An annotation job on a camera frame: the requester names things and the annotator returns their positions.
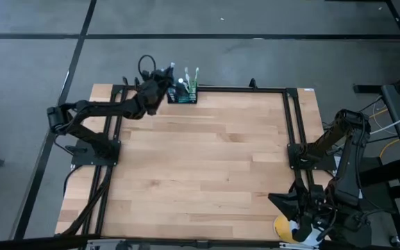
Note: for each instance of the black crossbeam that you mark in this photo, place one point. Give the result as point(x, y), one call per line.
point(47, 243)

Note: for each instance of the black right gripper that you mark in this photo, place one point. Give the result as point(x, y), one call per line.
point(321, 208)

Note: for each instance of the black caster wheel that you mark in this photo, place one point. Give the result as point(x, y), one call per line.
point(394, 240)

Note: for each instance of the yellow wipes canister white lid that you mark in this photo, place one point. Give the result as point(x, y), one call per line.
point(283, 227)

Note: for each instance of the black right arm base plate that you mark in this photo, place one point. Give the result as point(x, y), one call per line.
point(295, 163)

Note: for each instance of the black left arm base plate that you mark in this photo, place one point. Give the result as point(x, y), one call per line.
point(82, 158)

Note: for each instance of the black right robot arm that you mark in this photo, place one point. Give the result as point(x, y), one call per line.
point(349, 166)

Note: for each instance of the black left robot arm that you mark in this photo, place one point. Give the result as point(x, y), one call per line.
point(99, 109)

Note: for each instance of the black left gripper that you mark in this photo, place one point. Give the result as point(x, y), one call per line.
point(151, 95)

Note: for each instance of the blue mouthwash bottle white cap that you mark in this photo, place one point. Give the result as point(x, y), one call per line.
point(180, 81)

